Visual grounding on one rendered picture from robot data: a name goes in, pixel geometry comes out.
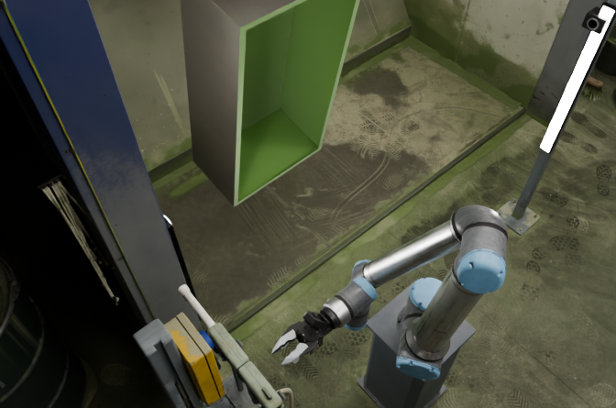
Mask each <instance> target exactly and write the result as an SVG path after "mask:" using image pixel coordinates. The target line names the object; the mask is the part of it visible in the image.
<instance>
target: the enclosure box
mask: <svg viewBox="0 0 616 408"><path fill-rule="evenodd" d="M180 1H181V23H182V34H183V46H184V57H185V69H186V80H187V91H188V102H189V114H190V125H191V136H192V158H193V161H194V162H195V164H196V165H197V166H198V167H199V168H200V169H201V170H202V172H203V173H204V174H205V175H206V176H207V177H208V178H209V180H210V181H211V182H212V183H213V184H214V185H215V187H216V188H217V189H218V190H219V191H220V192H221V193H222V194H223V196H224V197H225V198H226V199H227V200H228V201H229V203H231V205H233V206H234V207H235V206H237V205H238V204H240V203H242V202H243V201H245V200H246V199H247V198H248V197H250V196H251V195H253V194H254V193H256V192H258V191H259V190H261V189H262V188H264V187H265V186H267V185H268V184H270V183H271V182H273V181H275V180H276V179H278V178H279V177H280V176H281V175H283V174H284V173H286V172H287V171H289V170H291V169H292V168H293V167H295V166H296V165H298V164H299V163H301V162H302V161H304V160H306V159H307V158H309V157H310V156H312V155H313V154H314V153H315V152H317V151H318V150H320V149H321V147H322V144H323V140H324V137H325V131H326V127H327V123H328V120H329V116H330V113H331V109H332V105H333V102H334V99H335V95H336V88H337V85H338V82H339V78H340V74H341V71H342V67H343V64H344V60H345V56H346V53H347V46H348V43H349V40H350V36H351V32H352V28H353V26H354V22H355V18H356V14H357V11H358V5H359V1H360V0H180Z"/></svg>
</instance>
